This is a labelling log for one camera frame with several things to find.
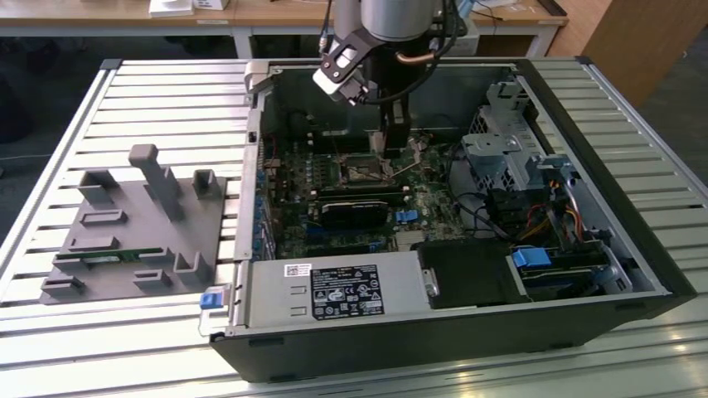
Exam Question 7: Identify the metal socket cover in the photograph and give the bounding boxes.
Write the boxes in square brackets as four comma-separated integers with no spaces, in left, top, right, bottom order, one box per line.
[386,143,425,182]

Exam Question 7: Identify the CPU socket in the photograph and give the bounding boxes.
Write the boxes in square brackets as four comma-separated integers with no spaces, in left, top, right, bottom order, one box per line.
[337,152,394,186]

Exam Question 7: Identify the black plastic drive cover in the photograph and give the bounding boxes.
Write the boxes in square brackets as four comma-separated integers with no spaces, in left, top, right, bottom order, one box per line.
[413,239,532,311]

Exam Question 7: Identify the metal disk bay cage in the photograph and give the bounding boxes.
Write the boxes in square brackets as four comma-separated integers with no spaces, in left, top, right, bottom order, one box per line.
[458,80,570,194]

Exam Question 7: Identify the green motherboard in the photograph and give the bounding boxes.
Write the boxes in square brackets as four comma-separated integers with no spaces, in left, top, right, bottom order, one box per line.
[258,132,470,260]

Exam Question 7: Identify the graphics card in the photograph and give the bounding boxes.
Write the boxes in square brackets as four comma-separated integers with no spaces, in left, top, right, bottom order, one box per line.
[318,199,389,231]

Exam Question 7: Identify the silver chipset heatsink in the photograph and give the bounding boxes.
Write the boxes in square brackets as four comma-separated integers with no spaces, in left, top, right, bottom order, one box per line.
[394,231,432,253]

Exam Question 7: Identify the wooden cabinet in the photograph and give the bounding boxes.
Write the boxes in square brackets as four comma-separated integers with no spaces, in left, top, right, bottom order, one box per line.
[546,0,708,109]

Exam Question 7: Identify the blue disk carrier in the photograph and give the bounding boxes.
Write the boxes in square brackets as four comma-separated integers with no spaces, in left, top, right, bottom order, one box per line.
[510,247,553,271]

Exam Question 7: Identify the silver power supply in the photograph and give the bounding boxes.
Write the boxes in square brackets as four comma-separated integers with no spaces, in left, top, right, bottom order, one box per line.
[234,248,444,328]

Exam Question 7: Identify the grey parts rack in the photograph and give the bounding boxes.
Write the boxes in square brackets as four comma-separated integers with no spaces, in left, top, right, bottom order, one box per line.
[41,143,230,306]

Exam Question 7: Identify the green RAM stick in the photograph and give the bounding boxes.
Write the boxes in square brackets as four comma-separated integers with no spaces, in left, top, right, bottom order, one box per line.
[54,246,166,265]

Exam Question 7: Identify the black PC case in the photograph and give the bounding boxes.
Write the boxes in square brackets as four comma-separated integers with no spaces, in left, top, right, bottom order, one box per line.
[206,56,697,385]

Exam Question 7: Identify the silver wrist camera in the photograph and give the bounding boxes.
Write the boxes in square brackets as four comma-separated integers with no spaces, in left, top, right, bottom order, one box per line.
[310,31,370,108]

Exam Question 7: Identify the wooden desk white frame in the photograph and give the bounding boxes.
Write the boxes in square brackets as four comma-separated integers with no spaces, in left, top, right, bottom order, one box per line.
[234,0,570,59]
[0,0,253,59]

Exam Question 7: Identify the thick black cable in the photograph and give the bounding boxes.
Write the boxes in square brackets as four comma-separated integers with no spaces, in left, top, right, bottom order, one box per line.
[445,148,513,242]

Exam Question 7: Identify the yellow red power wires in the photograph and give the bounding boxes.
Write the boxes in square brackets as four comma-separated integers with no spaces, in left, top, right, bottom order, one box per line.
[516,177,590,245]

